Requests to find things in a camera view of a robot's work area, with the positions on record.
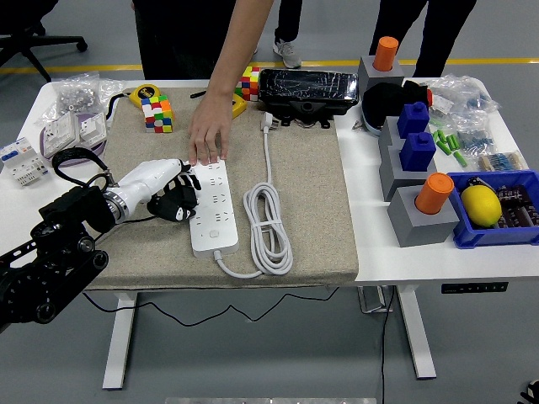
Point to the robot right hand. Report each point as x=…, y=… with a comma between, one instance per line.
x=534, y=391

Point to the person's left hand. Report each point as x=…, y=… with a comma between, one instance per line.
x=210, y=126

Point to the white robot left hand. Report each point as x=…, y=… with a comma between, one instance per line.
x=147, y=177

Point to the black plug adapter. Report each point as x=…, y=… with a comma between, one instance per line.
x=185, y=200

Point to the white power strip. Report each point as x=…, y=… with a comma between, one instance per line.
x=215, y=219

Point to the person's left forearm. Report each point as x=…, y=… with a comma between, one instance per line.
x=236, y=54

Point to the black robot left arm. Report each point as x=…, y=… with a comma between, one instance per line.
x=71, y=210

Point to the black hex key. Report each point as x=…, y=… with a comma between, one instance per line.
x=198, y=94

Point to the square yellow tape measure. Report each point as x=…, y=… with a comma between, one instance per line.
x=240, y=105

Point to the colourful puzzle cube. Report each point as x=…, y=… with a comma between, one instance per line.
x=158, y=113
x=252, y=84

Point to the round yellow tape measure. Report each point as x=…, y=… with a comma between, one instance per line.
x=145, y=96

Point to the person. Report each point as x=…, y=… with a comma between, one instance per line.
x=177, y=33
x=446, y=25
x=286, y=21

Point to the black wrapped box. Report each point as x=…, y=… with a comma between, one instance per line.
x=307, y=86

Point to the clear bag of screws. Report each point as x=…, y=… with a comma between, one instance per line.
x=76, y=97

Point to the beige fabric mat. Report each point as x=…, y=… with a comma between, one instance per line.
x=303, y=189

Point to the black table control panel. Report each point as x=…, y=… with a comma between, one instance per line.
x=473, y=288

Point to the white circuit breaker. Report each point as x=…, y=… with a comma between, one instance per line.
x=23, y=162

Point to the white table leg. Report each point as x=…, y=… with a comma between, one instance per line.
x=120, y=336
x=417, y=336

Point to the small metal clip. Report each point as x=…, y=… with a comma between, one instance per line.
x=358, y=125

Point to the blue plastic bin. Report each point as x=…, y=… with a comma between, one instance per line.
x=484, y=237

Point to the blue white rounded object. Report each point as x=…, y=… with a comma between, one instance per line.
x=372, y=126

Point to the grey socket block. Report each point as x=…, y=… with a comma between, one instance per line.
x=370, y=76
x=387, y=134
x=391, y=177
x=421, y=231

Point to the black cloth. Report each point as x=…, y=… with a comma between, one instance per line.
x=383, y=101

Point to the orange cylinder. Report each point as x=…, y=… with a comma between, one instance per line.
x=386, y=52
x=433, y=193

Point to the yellow lemon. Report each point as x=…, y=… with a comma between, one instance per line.
x=481, y=206

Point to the blue peg block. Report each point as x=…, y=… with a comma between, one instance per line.
x=417, y=153
x=412, y=120

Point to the black office chair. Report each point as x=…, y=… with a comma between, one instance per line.
x=21, y=12

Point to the small black tool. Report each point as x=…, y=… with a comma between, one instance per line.
x=476, y=183

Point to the small green cylinder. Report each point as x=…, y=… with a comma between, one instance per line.
x=436, y=137
x=455, y=141
x=443, y=147
x=441, y=136
x=449, y=142
x=460, y=159

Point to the clear bag of resistors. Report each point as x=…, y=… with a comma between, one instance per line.
x=501, y=161

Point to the clear bag of blue parts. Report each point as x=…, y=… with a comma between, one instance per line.
x=463, y=94
x=473, y=139

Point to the white wall switch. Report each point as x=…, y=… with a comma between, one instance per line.
x=92, y=128

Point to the white wall socket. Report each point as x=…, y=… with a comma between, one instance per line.
x=61, y=132

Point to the black mounting bracket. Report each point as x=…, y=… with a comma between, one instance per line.
x=309, y=108

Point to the grey metal bracket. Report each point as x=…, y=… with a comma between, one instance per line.
x=370, y=301

